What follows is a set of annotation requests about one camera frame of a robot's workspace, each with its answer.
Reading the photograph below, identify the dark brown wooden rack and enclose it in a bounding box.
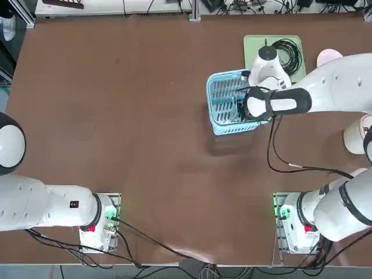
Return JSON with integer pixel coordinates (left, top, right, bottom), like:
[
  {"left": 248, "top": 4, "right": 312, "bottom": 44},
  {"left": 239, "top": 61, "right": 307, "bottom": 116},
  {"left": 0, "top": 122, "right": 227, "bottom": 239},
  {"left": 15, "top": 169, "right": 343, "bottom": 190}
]
[{"left": 42, "top": 0, "right": 85, "bottom": 10}]

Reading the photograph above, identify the dark power adapter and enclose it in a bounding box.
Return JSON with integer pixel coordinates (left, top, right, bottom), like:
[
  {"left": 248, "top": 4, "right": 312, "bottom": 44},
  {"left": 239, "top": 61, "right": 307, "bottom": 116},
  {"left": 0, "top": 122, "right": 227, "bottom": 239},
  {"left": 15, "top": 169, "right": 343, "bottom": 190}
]
[{"left": 201, "top": 0, "right": 227, "bottom": 13}]

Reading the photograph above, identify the green plastic tray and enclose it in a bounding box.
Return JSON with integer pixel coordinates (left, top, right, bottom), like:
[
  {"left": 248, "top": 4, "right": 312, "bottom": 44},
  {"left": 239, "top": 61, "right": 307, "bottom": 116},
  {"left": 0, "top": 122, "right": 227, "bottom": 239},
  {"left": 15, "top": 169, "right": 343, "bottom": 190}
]
[{"left": 243, "top": 34, "right": 307, "bottom": 84}]

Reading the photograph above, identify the black box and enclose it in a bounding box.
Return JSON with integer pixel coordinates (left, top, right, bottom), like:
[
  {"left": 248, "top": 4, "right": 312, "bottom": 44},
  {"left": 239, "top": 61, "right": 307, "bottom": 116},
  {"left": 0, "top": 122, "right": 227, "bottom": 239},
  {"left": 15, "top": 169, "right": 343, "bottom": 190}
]
[{"left": 315, "top": 0, "right": 359, "bottom": 6}]

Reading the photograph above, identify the pink round plate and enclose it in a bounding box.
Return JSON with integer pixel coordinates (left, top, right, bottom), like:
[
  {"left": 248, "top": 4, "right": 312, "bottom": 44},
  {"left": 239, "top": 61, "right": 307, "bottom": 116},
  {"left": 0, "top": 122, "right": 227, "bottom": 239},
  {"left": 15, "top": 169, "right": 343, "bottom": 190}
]
[{"left": 316, "top": 48, "right": 344, "bottom": 68}]

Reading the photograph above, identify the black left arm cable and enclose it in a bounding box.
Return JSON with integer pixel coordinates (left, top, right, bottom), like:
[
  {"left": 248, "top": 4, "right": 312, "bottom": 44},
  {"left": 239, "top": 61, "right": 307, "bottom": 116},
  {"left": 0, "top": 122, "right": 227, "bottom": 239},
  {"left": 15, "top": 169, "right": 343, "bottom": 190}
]
[{"left": 112, "top": 216, "right": 216, "bottom": 266}]

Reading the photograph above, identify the black coiled cable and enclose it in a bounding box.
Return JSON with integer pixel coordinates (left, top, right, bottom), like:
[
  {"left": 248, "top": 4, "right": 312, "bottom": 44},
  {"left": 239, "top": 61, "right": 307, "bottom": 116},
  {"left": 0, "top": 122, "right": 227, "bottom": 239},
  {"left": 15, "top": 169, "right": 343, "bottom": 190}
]
[{"left": 263, "top": 37, "right": 303, "bottom": 74}]

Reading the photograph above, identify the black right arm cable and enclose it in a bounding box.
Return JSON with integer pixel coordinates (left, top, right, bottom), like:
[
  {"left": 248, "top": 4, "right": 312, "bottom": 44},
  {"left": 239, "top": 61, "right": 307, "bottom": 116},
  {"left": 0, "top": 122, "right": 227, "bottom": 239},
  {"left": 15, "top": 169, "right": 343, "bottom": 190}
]
[{"left": 266, "top": 115, "right": 355, "bottom": 180}]

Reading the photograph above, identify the white cylindrical device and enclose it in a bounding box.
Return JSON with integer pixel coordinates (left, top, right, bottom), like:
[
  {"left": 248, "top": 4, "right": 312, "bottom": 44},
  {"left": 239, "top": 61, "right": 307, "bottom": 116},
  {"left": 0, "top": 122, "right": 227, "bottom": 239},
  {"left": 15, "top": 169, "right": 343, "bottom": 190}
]
[{"left": 342, "top": 114, "right": 372, "bottom": 155}]

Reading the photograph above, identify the white bench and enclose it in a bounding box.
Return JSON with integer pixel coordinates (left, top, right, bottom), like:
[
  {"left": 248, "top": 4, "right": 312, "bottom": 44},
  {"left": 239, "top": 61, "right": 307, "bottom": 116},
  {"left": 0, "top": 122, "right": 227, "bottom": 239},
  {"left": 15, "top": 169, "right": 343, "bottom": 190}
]
[{"left": 34, "top": 0, "right": 194, "bottom": 17}]

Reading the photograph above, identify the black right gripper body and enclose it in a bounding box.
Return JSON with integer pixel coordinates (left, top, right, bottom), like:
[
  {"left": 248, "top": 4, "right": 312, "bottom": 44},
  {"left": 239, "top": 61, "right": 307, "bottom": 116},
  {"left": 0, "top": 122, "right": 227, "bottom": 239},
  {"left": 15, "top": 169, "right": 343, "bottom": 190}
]
[{"left": 237, "top": 97, "right": 248, "bottom": 120}]

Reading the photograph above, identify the person's foot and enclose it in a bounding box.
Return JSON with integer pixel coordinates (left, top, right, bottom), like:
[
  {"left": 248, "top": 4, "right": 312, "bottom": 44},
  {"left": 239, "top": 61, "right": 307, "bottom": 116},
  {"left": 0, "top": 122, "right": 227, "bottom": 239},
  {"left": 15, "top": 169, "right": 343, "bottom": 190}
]
[{"left": 0, "top": 16, "right": 17, "bottom": 42}]

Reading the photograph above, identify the aluminium frame post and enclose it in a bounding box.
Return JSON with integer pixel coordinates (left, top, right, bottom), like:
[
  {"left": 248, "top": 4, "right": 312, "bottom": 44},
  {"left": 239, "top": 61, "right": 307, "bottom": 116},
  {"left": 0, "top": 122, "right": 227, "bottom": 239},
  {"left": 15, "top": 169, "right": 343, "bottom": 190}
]
[{"left": 189, "top": 0, "right": 202, "bottom": 22}]

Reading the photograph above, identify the power strip with red switches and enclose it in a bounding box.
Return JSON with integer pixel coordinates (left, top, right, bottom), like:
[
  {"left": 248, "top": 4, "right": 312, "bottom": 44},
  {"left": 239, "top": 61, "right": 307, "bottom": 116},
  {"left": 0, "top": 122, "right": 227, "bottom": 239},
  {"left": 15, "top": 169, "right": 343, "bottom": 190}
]
[{"left": 231, "top": 0, "right": 267, "bottom": 7}]

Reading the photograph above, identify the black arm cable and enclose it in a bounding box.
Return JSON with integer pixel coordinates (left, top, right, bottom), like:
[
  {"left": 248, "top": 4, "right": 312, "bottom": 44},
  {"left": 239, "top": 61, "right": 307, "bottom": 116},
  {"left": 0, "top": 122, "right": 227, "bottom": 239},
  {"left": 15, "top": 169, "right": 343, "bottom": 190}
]
[
  {"left": 266, "top": 115, "right": 355, "bottom": 180},
  {"left": 112, "top": 216, "right": 216, "bottom": 266}
]

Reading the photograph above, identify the blue slotted plastic basket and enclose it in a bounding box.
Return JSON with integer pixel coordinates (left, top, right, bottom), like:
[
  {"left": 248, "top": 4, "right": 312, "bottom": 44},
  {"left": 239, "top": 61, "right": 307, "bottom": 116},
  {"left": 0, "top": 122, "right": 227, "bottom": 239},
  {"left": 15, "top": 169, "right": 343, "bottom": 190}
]
[{"left": 206, "top": 69, "right": 271, "bottom": 137}]

